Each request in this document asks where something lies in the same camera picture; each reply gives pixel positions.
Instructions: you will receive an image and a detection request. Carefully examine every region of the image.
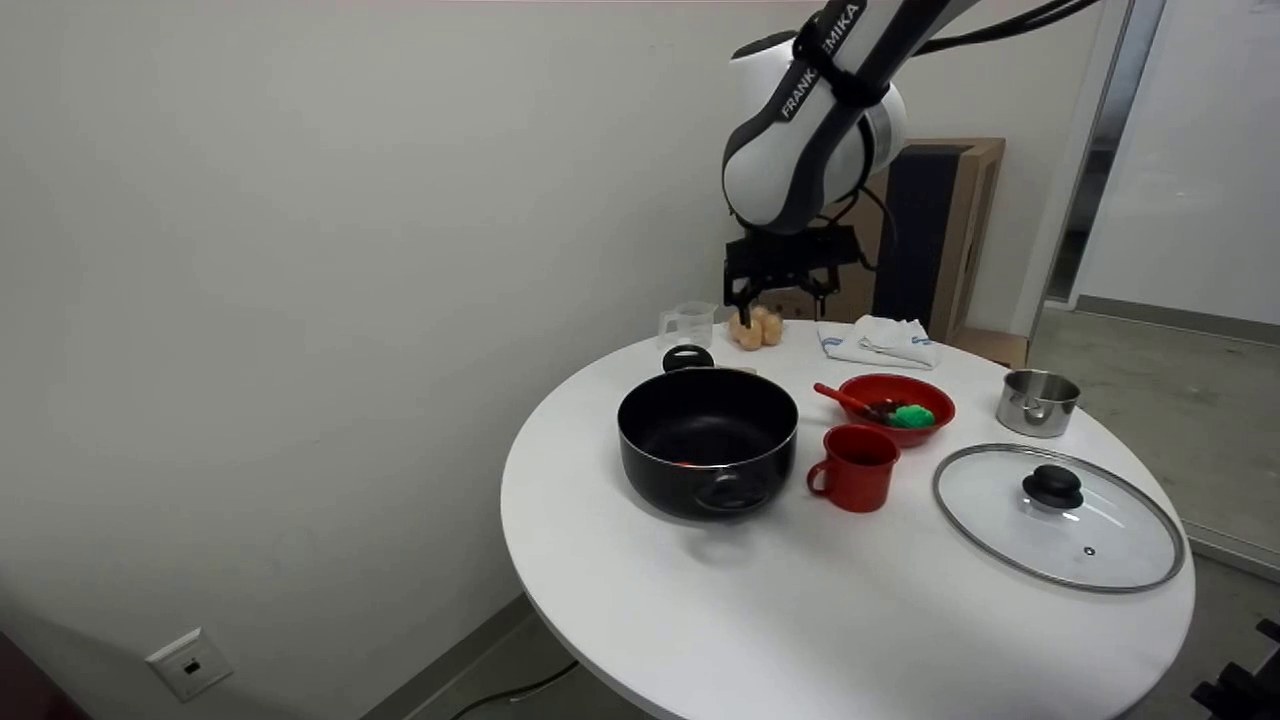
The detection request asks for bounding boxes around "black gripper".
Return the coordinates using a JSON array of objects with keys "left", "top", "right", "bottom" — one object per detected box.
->
[{"left": 719, "top": 221, "right": 866, "bottom": 333}]

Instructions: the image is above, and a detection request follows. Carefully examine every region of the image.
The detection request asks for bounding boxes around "green toy vegetable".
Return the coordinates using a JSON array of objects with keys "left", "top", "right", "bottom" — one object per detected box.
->
[{"left": 888, "top": 399, "right": 941, "bottom": 436}]

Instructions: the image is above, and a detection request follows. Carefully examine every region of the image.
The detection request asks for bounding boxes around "black cooking pot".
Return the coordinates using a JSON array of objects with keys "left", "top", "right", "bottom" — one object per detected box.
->
[{"left": 613, "top": 339, "right": 806, "bottom": 524}]

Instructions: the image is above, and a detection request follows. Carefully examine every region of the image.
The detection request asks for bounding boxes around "glass lid with black knob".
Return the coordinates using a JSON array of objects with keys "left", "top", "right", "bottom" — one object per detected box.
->
[{"left": 927, "top": 441, "right": 1190, "bottom": 594}]

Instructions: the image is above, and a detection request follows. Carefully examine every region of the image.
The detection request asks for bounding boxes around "small stainless steel pot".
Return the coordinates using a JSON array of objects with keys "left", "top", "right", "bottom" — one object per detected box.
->
[{"left": 994, "top": 364, "right": 1085, "bottom": 441}]

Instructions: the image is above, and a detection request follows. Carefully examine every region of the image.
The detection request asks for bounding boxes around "clear measuring cup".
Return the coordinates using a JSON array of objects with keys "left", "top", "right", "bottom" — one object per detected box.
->
[{"left": 658, "top": 300, "right": 719, "bottom": 351}]

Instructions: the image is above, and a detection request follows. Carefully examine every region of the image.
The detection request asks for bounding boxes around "white cloth with blue print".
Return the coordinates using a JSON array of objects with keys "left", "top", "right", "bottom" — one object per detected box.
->
[{"left": 816, "top": 310, "right": 941, "bottom": 377}]

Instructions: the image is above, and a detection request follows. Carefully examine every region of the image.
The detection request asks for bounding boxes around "red spoon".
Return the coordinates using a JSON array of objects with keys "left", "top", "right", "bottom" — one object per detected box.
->
[{"left": 807, "top": 377, "right": 902, "bottom": 425}]

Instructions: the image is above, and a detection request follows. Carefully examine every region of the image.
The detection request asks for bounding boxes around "red bowl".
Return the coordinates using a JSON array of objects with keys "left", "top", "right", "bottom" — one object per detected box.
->
[{"left": 836, "top": 372, "right": 961, "bottom": 452}]

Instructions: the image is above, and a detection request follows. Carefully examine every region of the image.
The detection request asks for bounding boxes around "red mug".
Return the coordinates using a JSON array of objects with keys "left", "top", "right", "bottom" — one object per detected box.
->
[{"left": 806, "top": 418, "right": 906, "bottom": 516}]

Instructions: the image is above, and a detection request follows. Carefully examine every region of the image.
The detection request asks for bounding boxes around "large cardboard box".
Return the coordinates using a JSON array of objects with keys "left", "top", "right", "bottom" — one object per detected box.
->
[{"left": 795, "top": 136, "right": 1007, "bottom": 334}]

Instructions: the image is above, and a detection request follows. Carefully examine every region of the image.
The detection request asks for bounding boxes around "black stand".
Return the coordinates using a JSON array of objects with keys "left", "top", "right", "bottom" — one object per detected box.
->
[{"left": 1190, "top": 613, "right": 1280, "bottom": 720}]

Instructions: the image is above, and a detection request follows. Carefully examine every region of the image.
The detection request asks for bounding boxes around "aluminium door frame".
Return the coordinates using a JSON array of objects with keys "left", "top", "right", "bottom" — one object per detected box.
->
[{"left": 1025, "top": 0, "right": 1172, "bottom": 364}]

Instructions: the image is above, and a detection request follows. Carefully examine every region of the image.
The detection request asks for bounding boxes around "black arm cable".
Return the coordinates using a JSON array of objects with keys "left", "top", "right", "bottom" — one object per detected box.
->
[{"left": 916, "top": 0, "right": 1100, "bottom": 54}]

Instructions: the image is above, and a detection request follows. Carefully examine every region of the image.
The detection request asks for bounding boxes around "black floor cable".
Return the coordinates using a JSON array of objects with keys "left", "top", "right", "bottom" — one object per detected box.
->
[{"left": 445, "top": 655, "right": 580, "bottom": 720}]

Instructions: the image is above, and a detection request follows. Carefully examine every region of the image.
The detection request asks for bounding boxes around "white wall outlet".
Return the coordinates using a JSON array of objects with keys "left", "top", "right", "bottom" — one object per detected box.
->
[{"left": 142, "top": 620, "right": 235, "bottom": 705}]

